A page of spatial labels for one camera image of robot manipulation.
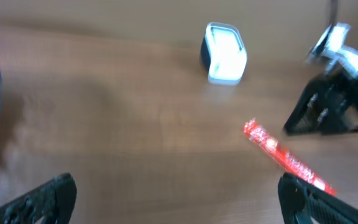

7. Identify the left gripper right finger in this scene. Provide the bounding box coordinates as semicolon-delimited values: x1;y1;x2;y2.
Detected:
278;172;358;224

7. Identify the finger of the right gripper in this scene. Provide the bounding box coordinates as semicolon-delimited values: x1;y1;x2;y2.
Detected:
283;74;358;136

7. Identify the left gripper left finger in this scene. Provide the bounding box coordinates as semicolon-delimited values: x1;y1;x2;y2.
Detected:
0;173;77;224

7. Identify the red snack stick packet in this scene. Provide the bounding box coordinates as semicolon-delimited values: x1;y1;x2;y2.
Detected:
243;118;337;196

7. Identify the white barcode scanner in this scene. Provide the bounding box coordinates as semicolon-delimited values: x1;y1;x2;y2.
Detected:
200;22;248;85

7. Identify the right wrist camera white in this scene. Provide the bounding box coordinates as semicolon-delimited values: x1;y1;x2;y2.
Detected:
305;23;358;80

